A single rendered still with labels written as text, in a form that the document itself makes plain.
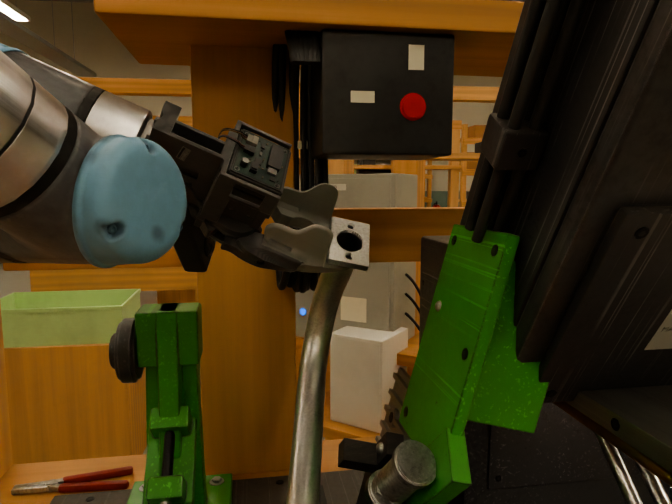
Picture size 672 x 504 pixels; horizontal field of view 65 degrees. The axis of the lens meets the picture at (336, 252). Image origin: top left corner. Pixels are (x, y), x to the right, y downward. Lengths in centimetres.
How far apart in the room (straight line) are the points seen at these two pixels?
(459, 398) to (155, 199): 28
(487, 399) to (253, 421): 44
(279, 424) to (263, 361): 10
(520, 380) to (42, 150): 39
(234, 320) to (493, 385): 43
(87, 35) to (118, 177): 1094
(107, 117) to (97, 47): 1068
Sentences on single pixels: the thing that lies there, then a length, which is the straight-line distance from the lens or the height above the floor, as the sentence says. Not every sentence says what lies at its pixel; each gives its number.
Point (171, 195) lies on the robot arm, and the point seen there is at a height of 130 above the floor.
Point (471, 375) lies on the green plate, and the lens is 45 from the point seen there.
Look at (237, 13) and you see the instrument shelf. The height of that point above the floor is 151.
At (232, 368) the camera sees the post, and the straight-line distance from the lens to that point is 81.
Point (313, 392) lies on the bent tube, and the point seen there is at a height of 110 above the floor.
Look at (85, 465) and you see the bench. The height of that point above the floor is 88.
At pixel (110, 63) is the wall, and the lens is 1102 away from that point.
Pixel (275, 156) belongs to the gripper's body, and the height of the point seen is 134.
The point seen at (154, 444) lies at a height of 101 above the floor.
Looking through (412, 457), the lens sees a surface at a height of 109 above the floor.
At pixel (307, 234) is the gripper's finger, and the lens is 47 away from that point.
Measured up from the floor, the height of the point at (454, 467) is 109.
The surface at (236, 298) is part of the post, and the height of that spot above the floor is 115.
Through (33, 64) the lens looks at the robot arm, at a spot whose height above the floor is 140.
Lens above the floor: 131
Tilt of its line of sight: 7 degrees down
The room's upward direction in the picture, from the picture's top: straight up
